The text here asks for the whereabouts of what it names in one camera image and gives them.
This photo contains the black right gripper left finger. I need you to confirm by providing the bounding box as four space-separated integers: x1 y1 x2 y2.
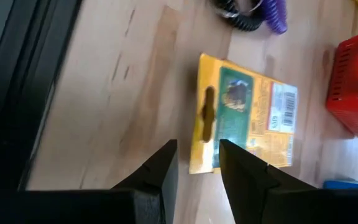
0 139 179 224

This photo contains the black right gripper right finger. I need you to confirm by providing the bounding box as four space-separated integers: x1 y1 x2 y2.
219 139 358 224

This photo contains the yellow crayon box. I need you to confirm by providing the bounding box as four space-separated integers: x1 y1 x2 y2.
188 52 298 175

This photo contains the black spiral wrist coil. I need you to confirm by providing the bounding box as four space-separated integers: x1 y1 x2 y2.
209 0 265 32

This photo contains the purple spiral wrist coil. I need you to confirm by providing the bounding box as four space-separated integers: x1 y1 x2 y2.
255 0 288 35

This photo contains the red plastic basket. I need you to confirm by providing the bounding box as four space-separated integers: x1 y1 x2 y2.
325 27 358 144

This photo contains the black aluminium rig frame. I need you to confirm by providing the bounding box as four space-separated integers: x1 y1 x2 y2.
0 0 83 190

